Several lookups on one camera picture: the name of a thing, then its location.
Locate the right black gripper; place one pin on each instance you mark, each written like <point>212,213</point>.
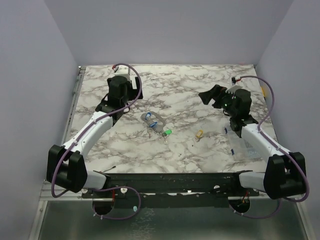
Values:
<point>220,94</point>

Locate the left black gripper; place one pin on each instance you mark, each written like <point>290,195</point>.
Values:
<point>134,92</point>

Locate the yellow key tag with key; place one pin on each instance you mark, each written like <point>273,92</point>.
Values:
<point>199,135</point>

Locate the metal key holder plate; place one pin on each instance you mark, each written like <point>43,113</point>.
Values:
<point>159,128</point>

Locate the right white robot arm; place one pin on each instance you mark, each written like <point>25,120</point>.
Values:
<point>285,170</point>

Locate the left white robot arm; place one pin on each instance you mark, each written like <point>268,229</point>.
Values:
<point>66,166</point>

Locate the clear plastic bag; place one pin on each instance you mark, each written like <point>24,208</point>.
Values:
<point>240,149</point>

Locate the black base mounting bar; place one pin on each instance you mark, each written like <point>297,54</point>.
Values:
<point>170,190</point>

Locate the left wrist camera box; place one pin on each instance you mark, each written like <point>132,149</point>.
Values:
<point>122,70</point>

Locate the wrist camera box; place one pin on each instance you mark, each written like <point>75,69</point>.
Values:
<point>122,70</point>
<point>234,85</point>

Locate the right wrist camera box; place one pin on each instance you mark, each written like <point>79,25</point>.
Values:
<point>234,85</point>

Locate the left aluminium rail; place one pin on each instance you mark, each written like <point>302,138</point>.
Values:
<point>75,97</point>

